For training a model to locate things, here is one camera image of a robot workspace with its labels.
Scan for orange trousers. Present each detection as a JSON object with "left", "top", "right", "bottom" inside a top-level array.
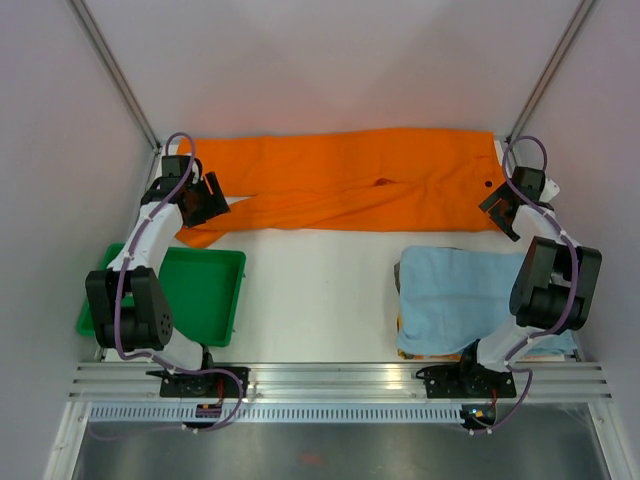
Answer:
[{"left": 176, "top": 128, "right": 504, "bottom": 248}]

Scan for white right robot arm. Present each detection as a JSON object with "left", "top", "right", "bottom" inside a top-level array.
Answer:
[{"left": 455, "top": 167, "right": 602, "bottom": 396}]

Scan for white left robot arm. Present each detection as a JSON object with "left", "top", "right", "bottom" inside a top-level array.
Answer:
[{"left": 85, "top": 155, "right": 230, "bottom": 397}]

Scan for light blue folded trousers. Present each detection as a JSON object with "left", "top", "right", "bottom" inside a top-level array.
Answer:
[{"left": 396, "top": 244, "right": 579, "bottom": 357}]

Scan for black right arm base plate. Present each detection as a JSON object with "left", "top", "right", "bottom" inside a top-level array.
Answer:
[{"left": 415, "top": 364, "right": 517, "bottom": 399}]

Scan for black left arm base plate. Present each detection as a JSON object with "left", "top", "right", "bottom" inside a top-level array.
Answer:
[{"left": 145, "top": 366, "right": 250, "bottom": 399}]

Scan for right aluminium frame post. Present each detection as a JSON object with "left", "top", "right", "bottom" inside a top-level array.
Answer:
[{"left": 503, "top": 0, "right": 599, "bottom": 146}]

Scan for aluminium frame post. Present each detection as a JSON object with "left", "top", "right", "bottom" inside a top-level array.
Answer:
[
  {"left": 67, "top": 0, "right": 161, "bottom": 152},
  {"left": 503, "top": 0, "right": 599, "bottom": 146}
]

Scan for aluminium front rail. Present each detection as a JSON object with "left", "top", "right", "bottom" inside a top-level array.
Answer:
[{"left": 67, "top": 362, "right": 613, "bottom": 404}]

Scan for perforated white cable duct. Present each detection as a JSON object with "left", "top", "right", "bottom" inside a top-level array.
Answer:
[{"left": 89, "top": 402, "right": 463, "bottom": 424}]

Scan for left aluminium frame post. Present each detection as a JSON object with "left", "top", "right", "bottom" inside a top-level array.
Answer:
[{"left": 67, "top": 0, "right": 161, "bottom": 152}]

